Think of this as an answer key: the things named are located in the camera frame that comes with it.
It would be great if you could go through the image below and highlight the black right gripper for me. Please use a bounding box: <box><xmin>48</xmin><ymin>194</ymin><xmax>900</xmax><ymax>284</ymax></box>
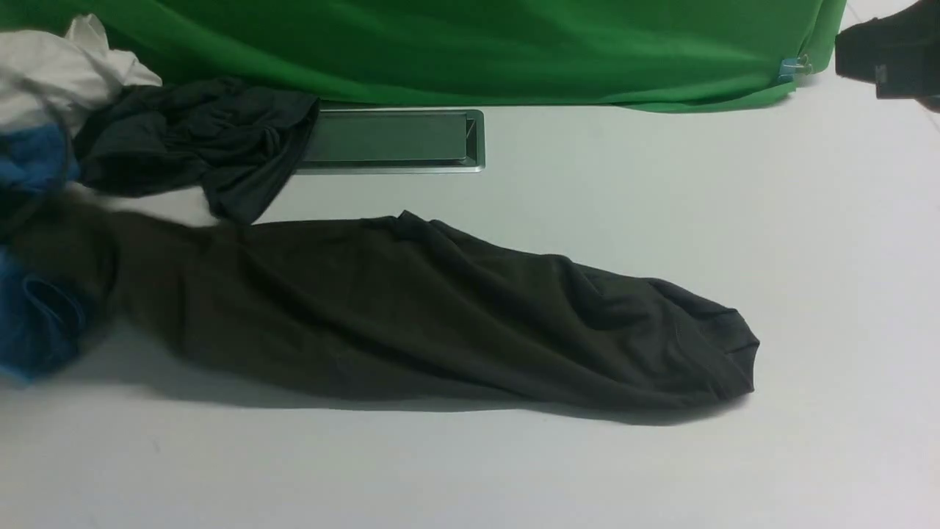
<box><xmin>835</xmin><ymin>1</ymin><xmax>939</xmax><ymax>111</ymax></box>

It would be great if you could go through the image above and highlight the dark gray long-sleeve top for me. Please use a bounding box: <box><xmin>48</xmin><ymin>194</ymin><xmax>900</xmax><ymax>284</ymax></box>
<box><xmin>7</xmin><ymin>192</ymin><xmax>761</xmax><ymax>412</ymax></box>

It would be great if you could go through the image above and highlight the blue binder clip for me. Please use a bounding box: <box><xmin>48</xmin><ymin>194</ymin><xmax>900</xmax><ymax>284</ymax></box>
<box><xmin>778</xmin><ymin>54</ymin><xmax>814</xmax><ymax>84</ymax></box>

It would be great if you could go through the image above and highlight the green backdrop cloth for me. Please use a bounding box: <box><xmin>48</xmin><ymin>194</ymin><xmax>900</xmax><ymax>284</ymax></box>
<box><xmin>2</xmin><ymin>1</ymin><xmax>846</xmax><ymax>113</ymax></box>

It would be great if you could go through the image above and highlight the dark teal crumpled garment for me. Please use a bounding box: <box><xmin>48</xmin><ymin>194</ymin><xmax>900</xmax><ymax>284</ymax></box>
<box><xmin>73</xmin><ymin>77</ymin><xmax>319</xmax><ymax>225</ymax></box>

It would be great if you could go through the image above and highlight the white crumpled garment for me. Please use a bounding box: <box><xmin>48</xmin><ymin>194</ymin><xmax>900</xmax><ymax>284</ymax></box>
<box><xmin>1</xmin><ymin>13</ymin><xmax>162</xmax><ymax>135</ymax></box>

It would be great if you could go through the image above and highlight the blue crumpled garment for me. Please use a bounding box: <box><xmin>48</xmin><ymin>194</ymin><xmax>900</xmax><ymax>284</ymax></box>
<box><xmin>1</xmin><ymin>123</ymin><xmax>96</xmax><ymax>383</ymax></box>

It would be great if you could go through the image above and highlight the metal table cable hatch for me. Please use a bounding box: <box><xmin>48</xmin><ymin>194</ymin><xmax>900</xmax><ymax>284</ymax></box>
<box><xmin>296</xmin><ymin>108</ymin><xmax>486</xmax><ymax>175</ymax></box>

